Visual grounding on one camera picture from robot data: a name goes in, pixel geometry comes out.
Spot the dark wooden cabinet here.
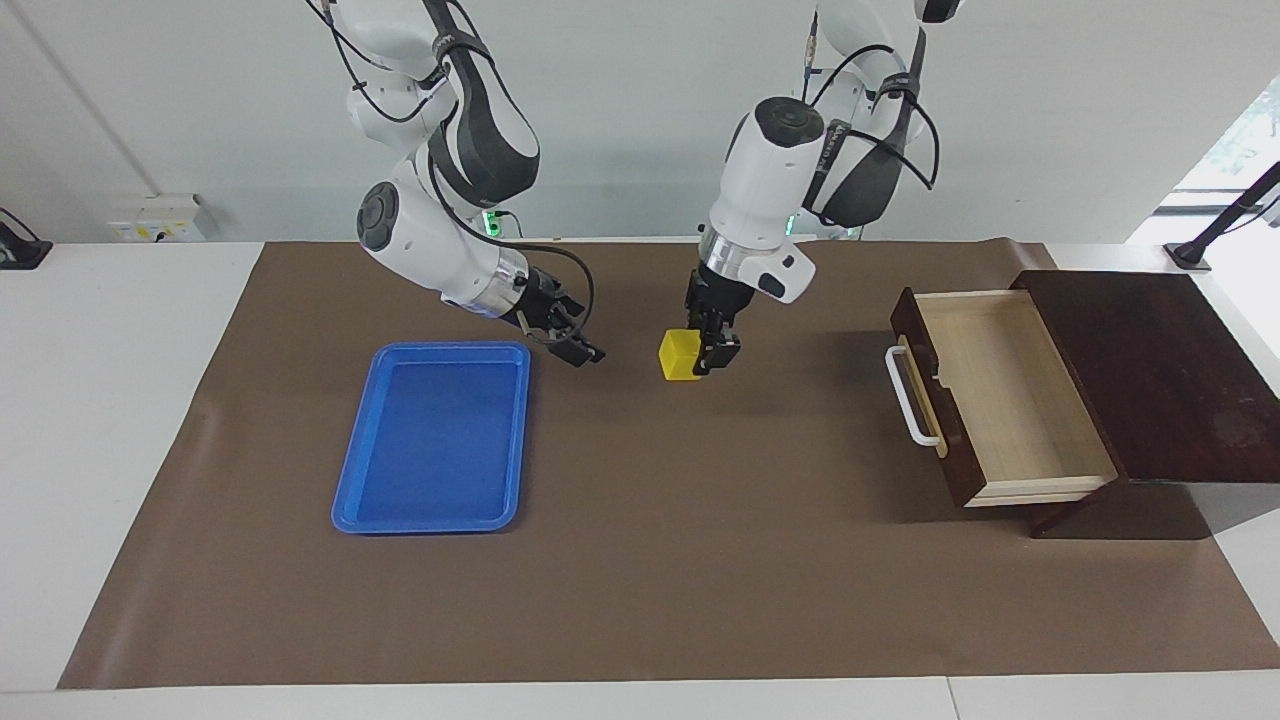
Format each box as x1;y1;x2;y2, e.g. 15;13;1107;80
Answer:
1010;268;1280;542

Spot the white drawer handle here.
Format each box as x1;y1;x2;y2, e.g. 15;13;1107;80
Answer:
884;344;947;449

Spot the blue plastic tray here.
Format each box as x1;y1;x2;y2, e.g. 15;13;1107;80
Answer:
330;341;532;536

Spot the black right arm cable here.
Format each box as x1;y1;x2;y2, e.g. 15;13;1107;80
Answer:
305;0;598;348

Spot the black clamp mount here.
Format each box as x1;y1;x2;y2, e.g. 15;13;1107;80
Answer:
0;207;54;272

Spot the yellow cube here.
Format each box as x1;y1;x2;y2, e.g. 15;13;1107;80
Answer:
657;328;705;383

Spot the brown table mat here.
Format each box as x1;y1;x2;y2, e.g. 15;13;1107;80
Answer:
57;238;1280;691

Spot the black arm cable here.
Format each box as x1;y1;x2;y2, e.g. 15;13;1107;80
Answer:
305;0;598;348
798;10;942;193

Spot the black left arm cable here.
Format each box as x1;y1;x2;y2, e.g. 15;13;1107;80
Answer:
798;10;942;193

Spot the wooden drawer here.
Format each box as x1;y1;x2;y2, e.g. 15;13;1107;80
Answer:
888;287;1120;510

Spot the white wall power outlet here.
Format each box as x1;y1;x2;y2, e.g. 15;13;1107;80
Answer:
107;194;207;244

